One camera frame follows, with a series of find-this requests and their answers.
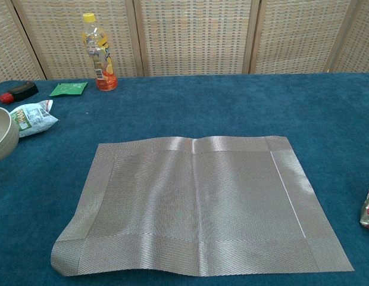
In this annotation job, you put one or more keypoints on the beige bowl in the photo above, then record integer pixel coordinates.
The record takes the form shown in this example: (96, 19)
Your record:
(4, 140)

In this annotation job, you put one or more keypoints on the blue table cloth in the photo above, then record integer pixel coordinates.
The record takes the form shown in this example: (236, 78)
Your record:
(262, 101)

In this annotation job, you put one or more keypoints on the black box with red cap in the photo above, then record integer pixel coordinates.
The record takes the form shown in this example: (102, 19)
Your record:
(22, 90)

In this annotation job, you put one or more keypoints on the woven bamboo screen panel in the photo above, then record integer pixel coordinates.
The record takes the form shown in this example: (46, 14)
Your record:
(360, 44)
(196, 35)
(9, 53)
(297, 35)
(59, 38)

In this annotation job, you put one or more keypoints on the grey woven placemat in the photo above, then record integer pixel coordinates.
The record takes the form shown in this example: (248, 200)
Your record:
(202, 208)

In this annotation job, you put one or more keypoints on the green sachet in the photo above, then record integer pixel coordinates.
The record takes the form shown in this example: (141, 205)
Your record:
(68, 89)

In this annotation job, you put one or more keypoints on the orange drink bottle yellow cap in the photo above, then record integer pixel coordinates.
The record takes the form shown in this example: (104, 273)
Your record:
(102, 74)

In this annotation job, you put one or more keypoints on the white green snack bag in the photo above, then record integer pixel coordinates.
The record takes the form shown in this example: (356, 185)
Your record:
(38, 119)

